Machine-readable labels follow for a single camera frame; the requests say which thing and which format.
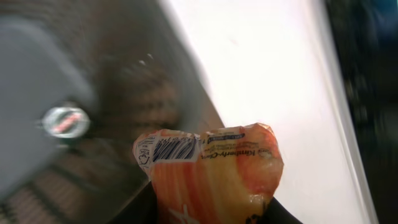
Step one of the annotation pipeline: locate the green Zam-Buk ointment box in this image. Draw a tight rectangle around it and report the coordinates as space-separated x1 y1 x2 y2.
41 106 91 139

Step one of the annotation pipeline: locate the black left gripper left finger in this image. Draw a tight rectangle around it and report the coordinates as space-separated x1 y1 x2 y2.
108 182 158 224

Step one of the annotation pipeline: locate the grey plastic mesh basket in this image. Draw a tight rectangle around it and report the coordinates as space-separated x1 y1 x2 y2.
1 0 223 224

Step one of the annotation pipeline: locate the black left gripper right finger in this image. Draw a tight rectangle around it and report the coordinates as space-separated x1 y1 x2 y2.
262 197 302 224

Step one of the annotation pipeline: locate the orange tissue packet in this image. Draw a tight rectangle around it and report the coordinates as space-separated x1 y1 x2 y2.
132 123 284 223

